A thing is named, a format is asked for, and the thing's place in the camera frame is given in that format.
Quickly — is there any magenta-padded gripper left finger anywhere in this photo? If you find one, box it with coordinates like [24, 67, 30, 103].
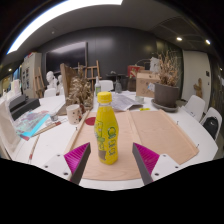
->
[41, 142, 92, 186]

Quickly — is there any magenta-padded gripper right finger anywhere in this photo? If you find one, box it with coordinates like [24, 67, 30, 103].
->
[131, 142, 183, 186]

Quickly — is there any yellow drink bottle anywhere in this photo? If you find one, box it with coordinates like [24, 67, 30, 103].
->
[94, 91, 120, 166]

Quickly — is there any light wooden drawing board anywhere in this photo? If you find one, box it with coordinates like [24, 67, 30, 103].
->
[63, 109, 200, 182]

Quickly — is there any flat round red coaster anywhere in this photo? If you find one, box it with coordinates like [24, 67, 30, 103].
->
[84, 116, 97, 126]

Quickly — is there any white spotted mug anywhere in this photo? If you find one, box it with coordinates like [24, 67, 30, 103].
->
[65, 104, 83, 126]

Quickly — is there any small white-lidded jar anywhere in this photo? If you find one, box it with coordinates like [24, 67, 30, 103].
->
[49, 112, 60, 123]

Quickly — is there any purple and teal painting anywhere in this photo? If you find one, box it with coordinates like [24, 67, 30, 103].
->
[13, 110, 51, 141]

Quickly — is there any newspaper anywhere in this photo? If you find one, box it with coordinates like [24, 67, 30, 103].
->
[110, 92, 144, 112]

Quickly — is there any dry plant in grey pot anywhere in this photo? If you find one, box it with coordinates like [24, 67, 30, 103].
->
[151, 49, 183, 113]

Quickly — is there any brown carved wood sculpture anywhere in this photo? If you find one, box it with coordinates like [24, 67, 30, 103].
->
[57, 63, 95, 117]

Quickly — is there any white chair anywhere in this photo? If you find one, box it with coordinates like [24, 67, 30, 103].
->
[43, 87, 58, 98]
[184, 94, 207, 123]
[199, 106, 223, 142]
[99, 79, 115, 93]

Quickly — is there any black backpack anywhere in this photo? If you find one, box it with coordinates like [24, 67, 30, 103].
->
[203, 116, 220, 136]

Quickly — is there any clear bottle with green label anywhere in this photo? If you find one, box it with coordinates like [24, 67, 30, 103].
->
[94, 76, 102, 98]

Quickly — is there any cardboard box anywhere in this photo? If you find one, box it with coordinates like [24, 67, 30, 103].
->
[135, 72, 161, 99]

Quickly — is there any white plaster bust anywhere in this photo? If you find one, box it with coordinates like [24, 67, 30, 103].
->
[56, 74, 65, 95]
[45, 70, 58, 90]

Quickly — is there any small black box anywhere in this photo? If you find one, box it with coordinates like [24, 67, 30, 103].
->
[9, 94, 28, 113]

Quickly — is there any wooden easel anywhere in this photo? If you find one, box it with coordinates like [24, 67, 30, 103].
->
[84, 59, 103, 91]
[33, 66, 46, 99]

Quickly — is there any wooden figure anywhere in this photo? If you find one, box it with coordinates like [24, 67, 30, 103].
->
[193, 78, 204, 99]

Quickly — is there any red box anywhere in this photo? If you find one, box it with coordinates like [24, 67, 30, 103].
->
[126, 64, 146, 80]

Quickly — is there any white plaster statue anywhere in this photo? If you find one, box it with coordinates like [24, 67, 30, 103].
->
[149, 56, 162, 75]

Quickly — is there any beige cabinet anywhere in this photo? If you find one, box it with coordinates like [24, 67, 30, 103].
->
[20, 52, 43, 99]

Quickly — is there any long ceiling light strip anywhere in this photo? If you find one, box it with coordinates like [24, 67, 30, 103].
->
[6, 0, 124, 55]

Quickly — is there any wooden-handled palette knife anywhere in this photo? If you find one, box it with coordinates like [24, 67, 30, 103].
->
[31, 120, 63, 138]

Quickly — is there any black wall screen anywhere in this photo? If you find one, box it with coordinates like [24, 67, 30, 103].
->
[44, 41, 89, 73]

